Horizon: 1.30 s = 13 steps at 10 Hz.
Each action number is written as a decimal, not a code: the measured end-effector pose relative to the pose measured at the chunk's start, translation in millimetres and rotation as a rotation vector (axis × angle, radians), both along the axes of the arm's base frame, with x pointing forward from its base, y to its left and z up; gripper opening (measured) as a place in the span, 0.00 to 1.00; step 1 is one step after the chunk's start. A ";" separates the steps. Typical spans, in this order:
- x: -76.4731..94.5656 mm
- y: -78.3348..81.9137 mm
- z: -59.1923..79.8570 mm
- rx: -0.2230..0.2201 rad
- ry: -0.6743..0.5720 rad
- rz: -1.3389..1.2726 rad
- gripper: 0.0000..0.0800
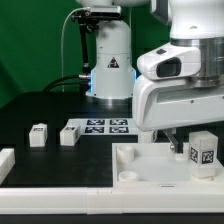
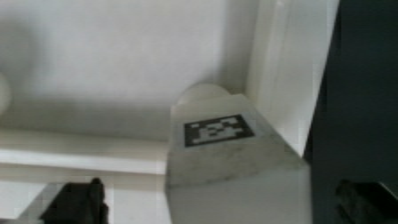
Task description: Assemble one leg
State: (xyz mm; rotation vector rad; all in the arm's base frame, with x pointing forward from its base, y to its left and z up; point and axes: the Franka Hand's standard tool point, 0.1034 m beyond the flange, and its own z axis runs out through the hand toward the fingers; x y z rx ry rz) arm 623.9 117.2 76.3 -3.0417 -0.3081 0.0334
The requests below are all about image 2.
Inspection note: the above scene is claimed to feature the white square tabletop panel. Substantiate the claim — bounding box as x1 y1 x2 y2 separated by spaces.
0 0 340 224

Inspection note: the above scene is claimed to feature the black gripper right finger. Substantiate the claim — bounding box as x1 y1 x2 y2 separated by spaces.
334 179 398 224

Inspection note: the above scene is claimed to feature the white table leg with tag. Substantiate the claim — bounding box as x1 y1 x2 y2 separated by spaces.
166 95 313 224

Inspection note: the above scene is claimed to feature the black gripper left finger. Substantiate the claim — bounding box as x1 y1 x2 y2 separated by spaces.
40 178 109 224

